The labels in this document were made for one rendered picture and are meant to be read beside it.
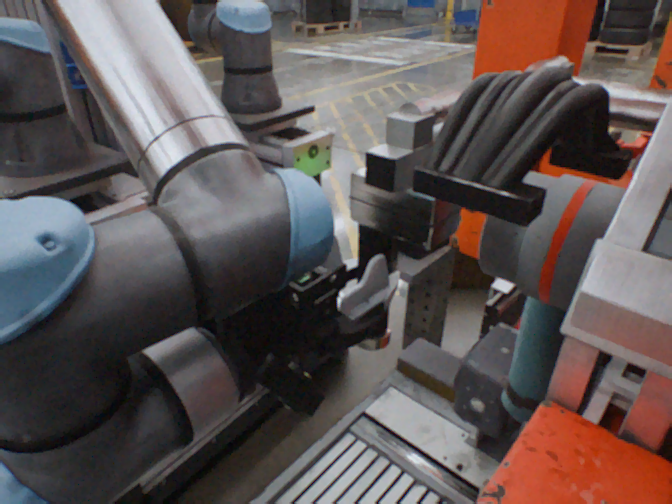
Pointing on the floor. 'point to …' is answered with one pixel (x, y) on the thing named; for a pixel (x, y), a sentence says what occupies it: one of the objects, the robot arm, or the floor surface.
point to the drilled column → (428, 305)
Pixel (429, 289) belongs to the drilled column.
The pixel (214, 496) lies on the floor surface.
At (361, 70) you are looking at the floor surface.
